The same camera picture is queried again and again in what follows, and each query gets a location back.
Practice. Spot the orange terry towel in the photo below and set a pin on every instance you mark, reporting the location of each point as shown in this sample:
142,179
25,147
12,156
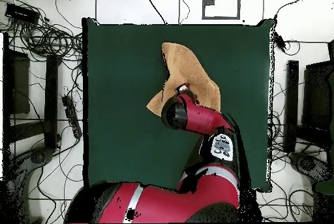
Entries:
188,64

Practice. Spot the dark brown box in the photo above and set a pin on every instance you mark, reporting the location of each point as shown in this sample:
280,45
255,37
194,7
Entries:
21,83

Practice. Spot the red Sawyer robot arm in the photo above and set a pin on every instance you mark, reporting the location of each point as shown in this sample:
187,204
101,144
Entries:
201,119

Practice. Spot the dark green tablecloth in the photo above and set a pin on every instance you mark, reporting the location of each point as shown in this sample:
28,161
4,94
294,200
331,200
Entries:
117,77

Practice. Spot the black power adapter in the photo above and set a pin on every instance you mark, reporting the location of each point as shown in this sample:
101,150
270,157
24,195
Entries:
280,42

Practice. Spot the black upright bar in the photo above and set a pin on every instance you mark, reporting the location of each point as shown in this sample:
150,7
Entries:
51,98
291,103

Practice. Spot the black power strip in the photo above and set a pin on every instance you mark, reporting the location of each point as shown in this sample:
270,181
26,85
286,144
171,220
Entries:
71,115

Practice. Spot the dark cabinet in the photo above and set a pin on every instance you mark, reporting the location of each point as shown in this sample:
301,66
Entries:
317,96

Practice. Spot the black electronics box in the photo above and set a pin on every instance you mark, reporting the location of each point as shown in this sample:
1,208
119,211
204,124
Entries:
22,13

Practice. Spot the grey stand foot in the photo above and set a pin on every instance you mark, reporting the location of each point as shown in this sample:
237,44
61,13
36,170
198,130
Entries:
305,164
39,156

